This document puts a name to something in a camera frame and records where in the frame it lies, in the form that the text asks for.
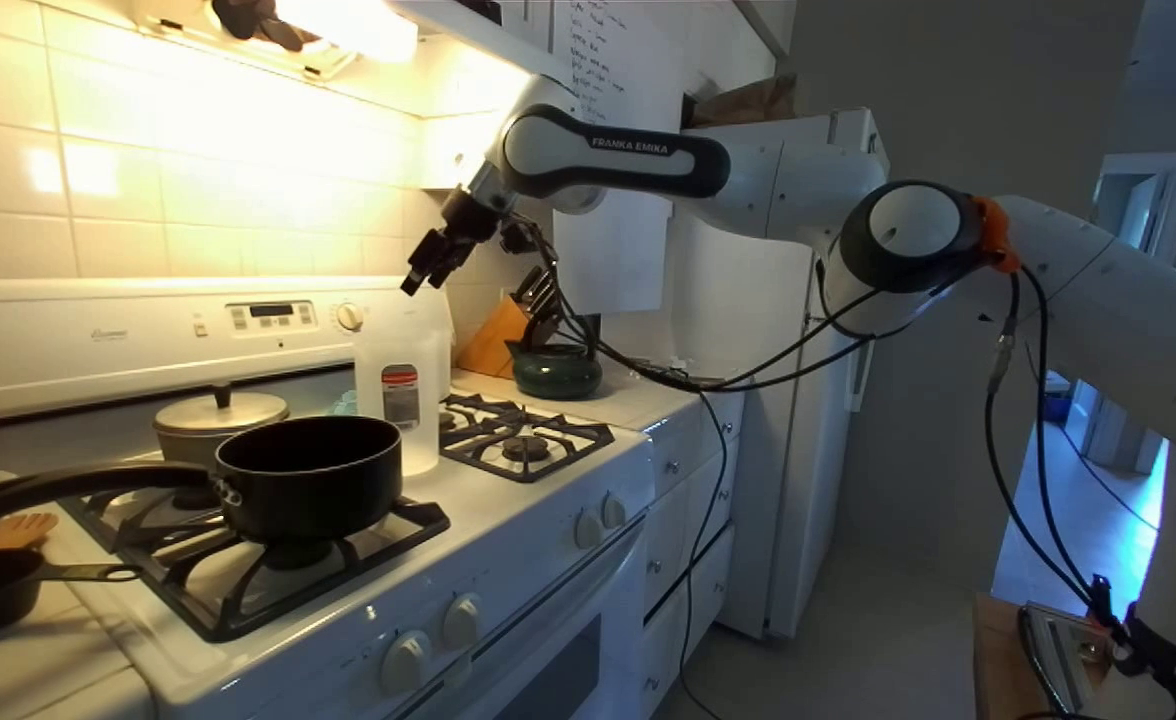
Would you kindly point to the black cast iron stove grate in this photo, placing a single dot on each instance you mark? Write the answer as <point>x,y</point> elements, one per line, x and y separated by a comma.
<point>529,440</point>
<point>215,592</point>

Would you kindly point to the translucent plastic jar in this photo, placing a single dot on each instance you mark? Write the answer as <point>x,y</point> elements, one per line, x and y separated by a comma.
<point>400,344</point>

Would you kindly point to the white range hood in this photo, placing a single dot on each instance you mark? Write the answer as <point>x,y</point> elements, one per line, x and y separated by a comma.
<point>454,61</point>

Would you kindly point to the small dark brown object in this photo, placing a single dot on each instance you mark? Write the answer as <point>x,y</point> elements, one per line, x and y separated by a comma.
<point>259,17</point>

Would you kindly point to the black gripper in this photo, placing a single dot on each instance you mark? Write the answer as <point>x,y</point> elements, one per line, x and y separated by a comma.
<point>468,223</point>

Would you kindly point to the white drawer cabinet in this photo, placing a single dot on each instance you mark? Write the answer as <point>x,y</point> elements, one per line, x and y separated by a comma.
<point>673,533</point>

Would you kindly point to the white upper cabinet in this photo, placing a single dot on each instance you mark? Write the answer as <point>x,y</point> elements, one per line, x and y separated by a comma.
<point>643,52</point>

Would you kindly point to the handwritten paper list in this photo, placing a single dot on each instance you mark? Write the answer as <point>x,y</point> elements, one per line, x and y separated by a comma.
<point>610,52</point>

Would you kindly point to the white refrigerator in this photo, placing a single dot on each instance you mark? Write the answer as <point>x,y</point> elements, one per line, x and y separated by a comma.
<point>780,504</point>

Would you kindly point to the brown cardboard box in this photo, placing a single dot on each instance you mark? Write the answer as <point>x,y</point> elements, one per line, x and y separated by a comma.
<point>741,104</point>

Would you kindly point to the white gas stove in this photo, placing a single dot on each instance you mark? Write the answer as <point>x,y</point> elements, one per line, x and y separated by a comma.
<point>281,665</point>

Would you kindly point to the white stove knob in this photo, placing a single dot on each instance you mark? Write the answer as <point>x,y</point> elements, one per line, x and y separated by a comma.
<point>461,621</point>
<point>406,662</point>
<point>590,531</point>
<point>613,509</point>

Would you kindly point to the black saucepan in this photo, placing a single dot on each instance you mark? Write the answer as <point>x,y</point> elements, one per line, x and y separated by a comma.
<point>308,474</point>

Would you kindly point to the wooden spatula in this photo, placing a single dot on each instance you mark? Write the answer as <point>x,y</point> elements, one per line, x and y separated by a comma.
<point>15,533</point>

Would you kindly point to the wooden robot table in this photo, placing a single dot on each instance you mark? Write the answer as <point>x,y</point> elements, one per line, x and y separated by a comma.
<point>1001,665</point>

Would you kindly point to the small pot with steel lid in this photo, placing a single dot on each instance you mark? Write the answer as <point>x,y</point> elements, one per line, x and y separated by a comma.
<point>215,423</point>

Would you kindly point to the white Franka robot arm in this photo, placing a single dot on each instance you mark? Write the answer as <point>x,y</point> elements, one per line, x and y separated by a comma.
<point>1122,322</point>

